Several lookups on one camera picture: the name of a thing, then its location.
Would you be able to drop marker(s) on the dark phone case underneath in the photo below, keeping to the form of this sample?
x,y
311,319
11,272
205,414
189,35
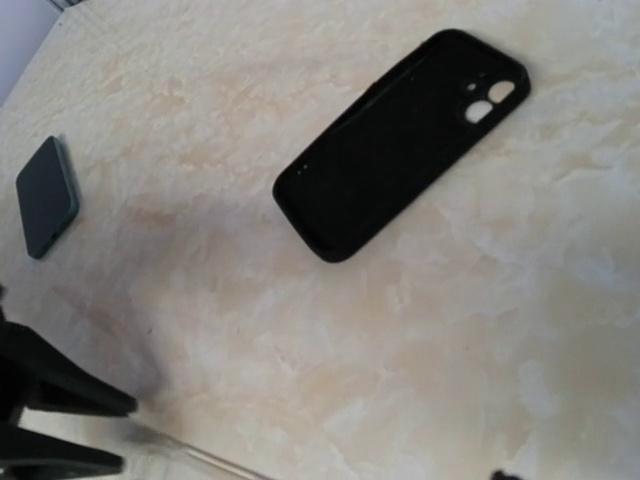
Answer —
x,y
405,131

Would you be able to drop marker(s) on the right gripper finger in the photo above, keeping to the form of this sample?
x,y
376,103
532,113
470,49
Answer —
x,y
30,455
36,375

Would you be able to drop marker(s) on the black phone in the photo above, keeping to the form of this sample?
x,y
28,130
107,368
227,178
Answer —
x,y
48,197

